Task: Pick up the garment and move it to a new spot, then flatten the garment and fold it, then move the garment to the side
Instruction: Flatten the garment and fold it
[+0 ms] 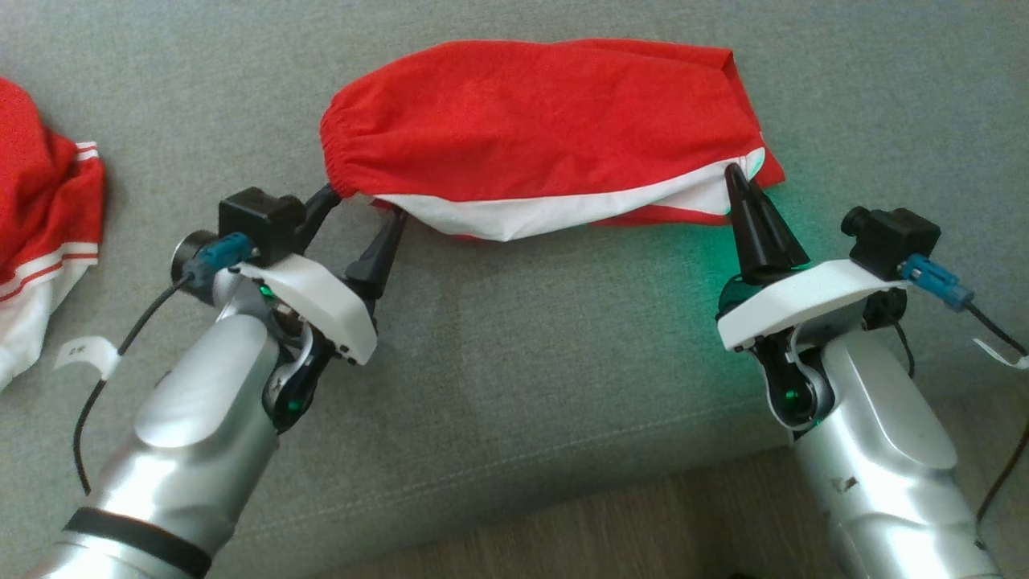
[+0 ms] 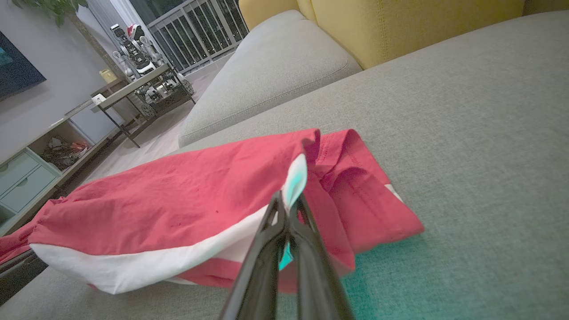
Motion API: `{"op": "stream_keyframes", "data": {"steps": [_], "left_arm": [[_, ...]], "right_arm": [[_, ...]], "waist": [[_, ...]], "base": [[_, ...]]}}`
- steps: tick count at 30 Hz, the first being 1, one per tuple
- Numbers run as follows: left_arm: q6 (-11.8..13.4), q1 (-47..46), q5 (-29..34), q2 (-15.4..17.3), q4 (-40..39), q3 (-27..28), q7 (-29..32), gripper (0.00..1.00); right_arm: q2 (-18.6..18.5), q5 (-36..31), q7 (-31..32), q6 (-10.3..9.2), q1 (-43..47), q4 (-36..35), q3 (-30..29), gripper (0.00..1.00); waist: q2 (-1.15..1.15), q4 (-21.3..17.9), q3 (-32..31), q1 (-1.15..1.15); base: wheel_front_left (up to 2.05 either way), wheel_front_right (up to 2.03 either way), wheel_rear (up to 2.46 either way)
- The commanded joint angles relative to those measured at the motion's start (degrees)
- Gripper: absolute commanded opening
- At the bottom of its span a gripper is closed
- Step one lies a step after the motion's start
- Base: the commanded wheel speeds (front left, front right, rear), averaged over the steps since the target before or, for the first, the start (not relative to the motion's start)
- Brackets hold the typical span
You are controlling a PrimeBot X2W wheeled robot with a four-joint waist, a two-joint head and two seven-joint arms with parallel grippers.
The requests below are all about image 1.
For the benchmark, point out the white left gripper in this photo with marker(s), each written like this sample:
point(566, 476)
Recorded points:
point(321, 301)

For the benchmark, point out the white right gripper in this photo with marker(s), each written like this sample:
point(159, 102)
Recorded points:
point(796, 301)

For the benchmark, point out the red shorts with white stripe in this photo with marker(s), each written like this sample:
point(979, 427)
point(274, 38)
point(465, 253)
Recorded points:
point(547, 121)

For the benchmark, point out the red jersey with striped trim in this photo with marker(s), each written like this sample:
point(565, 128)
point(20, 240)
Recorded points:
point(40, 201)

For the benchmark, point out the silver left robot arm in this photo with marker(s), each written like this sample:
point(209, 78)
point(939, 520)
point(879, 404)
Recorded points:
point(193, 418)

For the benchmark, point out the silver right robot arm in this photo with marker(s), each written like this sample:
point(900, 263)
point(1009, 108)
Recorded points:
point(876, 450)

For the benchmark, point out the grey fabric sofa seat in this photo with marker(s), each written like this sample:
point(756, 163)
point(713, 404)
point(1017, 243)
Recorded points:
point(522, 346)

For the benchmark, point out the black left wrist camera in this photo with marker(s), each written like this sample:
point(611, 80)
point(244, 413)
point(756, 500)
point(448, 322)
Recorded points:
point(257, 221)

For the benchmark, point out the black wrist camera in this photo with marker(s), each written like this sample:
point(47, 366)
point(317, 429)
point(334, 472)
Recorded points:
point(257, 221)
point(896, 237)

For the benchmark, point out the blue left camera connector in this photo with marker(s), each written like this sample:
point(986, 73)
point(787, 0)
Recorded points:
point(221, 256)

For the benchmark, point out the blue camera connector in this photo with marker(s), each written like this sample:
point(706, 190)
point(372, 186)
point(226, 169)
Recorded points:
point(221, 256)
point(936, 281)

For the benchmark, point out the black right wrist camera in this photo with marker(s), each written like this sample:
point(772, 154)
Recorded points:
point(896, 237)

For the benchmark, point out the blue right camera connector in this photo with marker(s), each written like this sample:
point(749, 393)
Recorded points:
point(936, 281)

